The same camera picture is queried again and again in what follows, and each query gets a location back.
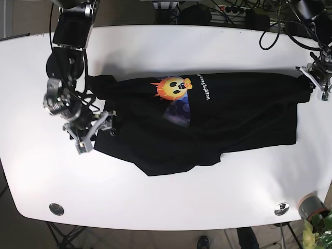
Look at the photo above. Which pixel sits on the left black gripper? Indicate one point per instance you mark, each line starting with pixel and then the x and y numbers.
pixel 319 73

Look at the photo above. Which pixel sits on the green potted plant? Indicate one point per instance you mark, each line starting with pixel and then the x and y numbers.
pixel 317 232

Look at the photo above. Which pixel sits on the right silver table grommet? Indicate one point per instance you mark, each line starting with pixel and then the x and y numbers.
pixel 281 209

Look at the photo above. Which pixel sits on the silver table grommet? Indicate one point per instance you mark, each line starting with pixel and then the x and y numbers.
pixel 56 209
pixel 281 209

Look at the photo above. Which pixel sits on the left silver table grommet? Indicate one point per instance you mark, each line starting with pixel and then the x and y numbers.
pixel 56 209

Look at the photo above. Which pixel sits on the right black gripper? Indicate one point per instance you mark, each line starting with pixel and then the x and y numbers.
pixel 84 137

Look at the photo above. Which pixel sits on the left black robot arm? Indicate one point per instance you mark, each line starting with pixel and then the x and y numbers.
pixel 313 16

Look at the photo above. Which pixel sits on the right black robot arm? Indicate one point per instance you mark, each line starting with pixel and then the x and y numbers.
pixel 67 62

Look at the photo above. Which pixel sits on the plain black T-shirt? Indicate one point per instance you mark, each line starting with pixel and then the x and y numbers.
pixel 168 125

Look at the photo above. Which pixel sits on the grey plant pot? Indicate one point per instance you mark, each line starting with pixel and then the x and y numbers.
pixel 311 205

